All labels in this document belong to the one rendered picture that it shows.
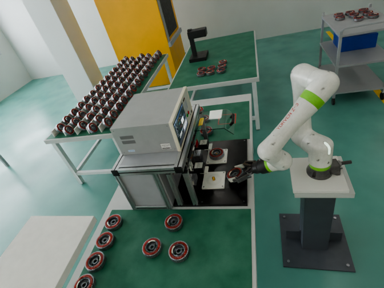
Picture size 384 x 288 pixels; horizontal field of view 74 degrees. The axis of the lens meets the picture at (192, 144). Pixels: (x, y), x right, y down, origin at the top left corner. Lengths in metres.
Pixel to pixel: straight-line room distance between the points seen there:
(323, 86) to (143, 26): 4.12
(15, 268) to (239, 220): 1.07
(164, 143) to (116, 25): 4.01
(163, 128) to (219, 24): 5.46
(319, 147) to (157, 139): 0.91
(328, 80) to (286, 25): 5.46
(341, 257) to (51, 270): 1.91
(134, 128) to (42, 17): 4.08
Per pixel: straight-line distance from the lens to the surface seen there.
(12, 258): 1.36
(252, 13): 6.67
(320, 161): 1.64
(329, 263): 2.30
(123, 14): 5.19
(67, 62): 5.45
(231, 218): 1.57
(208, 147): 1.86
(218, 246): 1.49
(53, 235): 1.30
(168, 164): 1.45
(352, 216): 2.58
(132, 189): 1.68
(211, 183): 1.73
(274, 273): 2.24
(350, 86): 3.97
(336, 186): 1.72
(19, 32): 9.03
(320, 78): 1.39
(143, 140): 1.53
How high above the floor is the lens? 2.02
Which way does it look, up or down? 36 degrees down
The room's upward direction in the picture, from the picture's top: 16 degrees counter-clockwise
